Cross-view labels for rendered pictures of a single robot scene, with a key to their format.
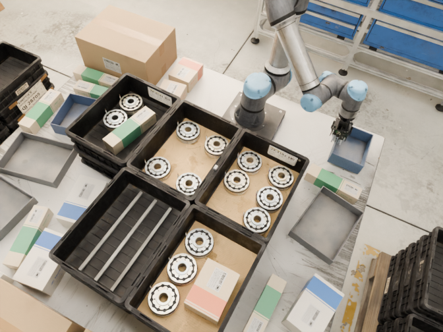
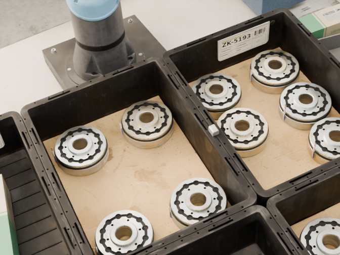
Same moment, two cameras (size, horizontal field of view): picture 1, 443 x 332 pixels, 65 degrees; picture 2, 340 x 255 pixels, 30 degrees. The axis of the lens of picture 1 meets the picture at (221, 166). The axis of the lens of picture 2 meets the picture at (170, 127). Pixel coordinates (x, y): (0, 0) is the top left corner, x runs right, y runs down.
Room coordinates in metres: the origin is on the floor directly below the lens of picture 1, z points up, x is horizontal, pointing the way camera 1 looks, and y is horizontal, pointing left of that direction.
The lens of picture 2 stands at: (0.24, 0.59, 1.82)
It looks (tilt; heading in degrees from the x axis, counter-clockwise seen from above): 50 degrees down; 314
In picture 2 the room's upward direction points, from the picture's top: 5 degrees counter-clockwise
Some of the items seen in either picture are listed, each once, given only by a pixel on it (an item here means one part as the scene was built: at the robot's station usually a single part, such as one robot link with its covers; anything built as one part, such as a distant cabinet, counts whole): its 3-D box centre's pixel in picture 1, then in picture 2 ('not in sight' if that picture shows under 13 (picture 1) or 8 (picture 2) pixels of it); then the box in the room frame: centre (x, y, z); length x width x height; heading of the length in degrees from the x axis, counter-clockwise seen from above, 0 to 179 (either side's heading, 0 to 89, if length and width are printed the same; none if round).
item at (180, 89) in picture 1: (169, 97); not in sight; (1.19, 0.30, 0.74); 0.16 x 0.12 x 0.07; 167
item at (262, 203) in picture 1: (269, 197); (305, 101); (0.63, -0.20, 0.86); 0.10 x 0.10 x 0.01
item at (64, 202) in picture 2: (186, 147); (131, 155); (0.78, 0.14, 0.92); 0.40 x 0.30 x 0.02; 156
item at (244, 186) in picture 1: (236, 180); (242, 127); (0.69, -0.07, 0.86); 0.10 x 0.10 x 0.01
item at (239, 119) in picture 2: (236, 180); (242, 126); (0.69, -0.07, 0.86); 0.05 x 0.05 x 0.01
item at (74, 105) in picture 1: (76, 116); not in sight; (1.02, 0.71, 0.74); 0.20 x 0.15 x 0.07; 172
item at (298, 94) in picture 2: (269, 197); (305, 99); (0.63, -0.20, 0.86); 0.05 x 0.05 x 0.01
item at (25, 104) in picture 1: (33, 99); not in sight; (1.36, 1.18, 0.41); 0.31 x 0.02 x 0.16; 159
